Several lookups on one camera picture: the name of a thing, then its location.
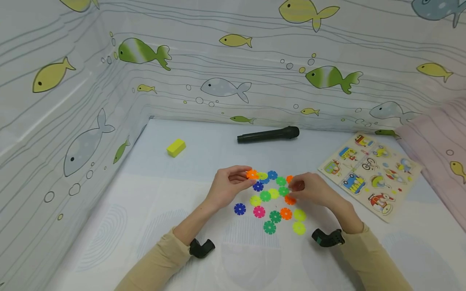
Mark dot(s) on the person's right hand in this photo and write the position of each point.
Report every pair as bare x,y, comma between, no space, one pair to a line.
320,190

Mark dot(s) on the person's left hand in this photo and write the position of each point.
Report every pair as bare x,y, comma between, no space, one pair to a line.
224,186

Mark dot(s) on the person's left index finger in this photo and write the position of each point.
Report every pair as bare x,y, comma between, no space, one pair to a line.
238,168

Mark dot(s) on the person's right thumb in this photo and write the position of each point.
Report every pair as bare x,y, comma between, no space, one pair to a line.
298,188

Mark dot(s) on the person's right index finger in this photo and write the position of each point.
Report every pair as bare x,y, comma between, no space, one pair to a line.
300,178

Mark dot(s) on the person's left thumb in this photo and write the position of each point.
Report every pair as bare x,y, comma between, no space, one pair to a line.
245,184

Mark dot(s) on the orange snowflake disc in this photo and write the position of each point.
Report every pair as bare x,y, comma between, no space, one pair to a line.
252,174

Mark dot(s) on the person's left forearm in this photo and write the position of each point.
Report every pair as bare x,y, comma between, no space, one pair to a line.
171,254

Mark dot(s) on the person's right forearm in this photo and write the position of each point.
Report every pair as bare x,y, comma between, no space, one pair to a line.
369,254

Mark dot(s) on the pile of colourful snowflake discs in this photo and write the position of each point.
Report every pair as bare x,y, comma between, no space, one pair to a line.
275,216

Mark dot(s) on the black microphone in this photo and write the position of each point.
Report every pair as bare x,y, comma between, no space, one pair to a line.
267,134

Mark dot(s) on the black wrist band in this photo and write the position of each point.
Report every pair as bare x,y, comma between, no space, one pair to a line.
202,247
327,237

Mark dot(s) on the yellow rectangular block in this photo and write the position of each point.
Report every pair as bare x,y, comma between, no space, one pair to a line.
176,147

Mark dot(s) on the wooden vehicle puzzle board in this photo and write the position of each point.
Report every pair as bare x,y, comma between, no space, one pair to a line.
369,176

